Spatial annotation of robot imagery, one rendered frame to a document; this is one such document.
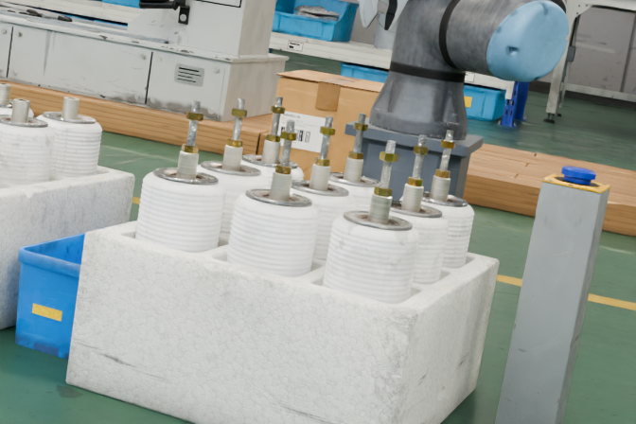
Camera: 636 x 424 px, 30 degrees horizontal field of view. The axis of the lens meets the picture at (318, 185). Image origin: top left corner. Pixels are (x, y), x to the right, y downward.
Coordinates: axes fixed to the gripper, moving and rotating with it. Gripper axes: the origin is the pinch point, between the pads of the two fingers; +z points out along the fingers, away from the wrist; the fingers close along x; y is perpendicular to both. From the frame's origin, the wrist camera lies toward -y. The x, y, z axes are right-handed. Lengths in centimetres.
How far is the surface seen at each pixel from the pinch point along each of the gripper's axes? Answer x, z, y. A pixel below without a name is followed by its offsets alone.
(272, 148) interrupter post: 5.8, 19.0, 10.5
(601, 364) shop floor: -46, 46, -13
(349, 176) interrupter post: 1.0, 20.5, 0.1
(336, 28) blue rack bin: -312, 15, 333
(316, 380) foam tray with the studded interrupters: 23.8, 37.6, -22.3
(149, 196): 31.2, 23.3, 1.2
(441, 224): 5.1, 21.8, -19.7
